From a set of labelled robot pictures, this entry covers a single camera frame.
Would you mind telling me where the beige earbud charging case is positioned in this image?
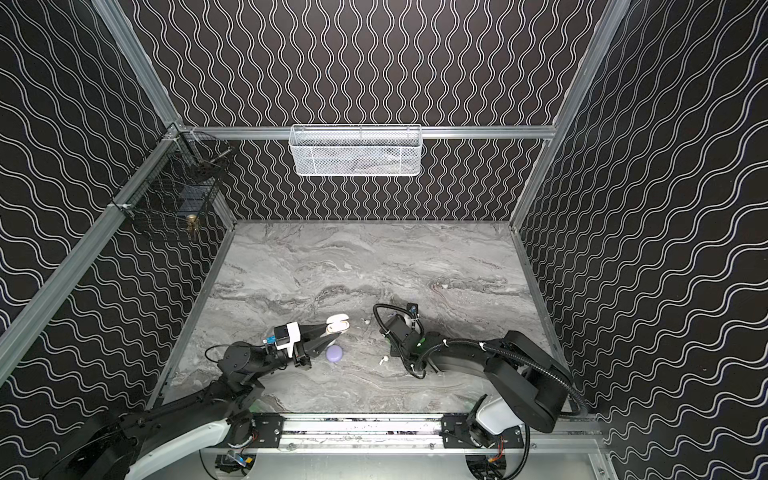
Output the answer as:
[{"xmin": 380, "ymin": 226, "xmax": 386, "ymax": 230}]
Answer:
[{"xmin": 326, "ymin": 314, "xmax": 350, "ymax": 335}]

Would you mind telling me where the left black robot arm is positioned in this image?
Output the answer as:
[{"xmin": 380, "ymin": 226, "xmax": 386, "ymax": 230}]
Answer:
[{"xmin": 37, "ymin": 314, "xmax": 350, "ymax": 479}]

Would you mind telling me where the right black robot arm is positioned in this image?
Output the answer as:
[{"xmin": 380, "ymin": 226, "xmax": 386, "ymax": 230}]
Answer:
[{"xmin": 373, "ymin": 304, "xmax": 589, "ymax": 448}]

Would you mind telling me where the purple round charging case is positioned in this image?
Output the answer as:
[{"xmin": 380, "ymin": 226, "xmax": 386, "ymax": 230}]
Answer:
[{"xmin": 326, "ymin": 345, "xmax": 343, "ymax": 363}]

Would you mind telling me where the brass knob in basket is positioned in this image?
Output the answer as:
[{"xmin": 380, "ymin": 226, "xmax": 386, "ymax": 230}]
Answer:
[{"xmin": 186, "ymin": 214, "xmax": 200, "ymax": 235}]

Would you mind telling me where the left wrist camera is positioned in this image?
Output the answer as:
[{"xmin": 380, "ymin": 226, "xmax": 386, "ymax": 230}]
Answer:
[{"xmin": 264, "ymin": 322, "xmax": 301, "ymax": 358}]

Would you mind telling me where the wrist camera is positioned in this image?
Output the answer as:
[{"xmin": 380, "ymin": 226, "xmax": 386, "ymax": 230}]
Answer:
[
  {"xmin": 264, "ymin": 322, "xmax": 301, "ymax": 358},
  {"xmin": 406, "ymin": 303, "xmax": 419, "ymax": 319}
]

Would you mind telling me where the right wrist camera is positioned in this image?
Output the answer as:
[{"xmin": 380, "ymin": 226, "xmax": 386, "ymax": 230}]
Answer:
[{"xmin": 406, "ymin": 303, "xmax": 419, "ymax": 319}]

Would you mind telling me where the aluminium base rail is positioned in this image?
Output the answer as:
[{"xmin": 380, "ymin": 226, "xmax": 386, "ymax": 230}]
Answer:
[{"xmin": 197, "ymin": 411, "xmax": 601, "ymax": 454}]

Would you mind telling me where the white wire mesh basket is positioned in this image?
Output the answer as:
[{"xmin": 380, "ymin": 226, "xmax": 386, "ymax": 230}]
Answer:
[{"xmin": 288, "ymin": 124, "xmax": 424, "ymax": 177}]

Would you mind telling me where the black wire basket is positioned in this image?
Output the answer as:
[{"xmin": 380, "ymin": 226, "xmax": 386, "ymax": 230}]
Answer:
[{"xmin": 117, "ymin": 132, "xmax": 234, "ymax": 243}]

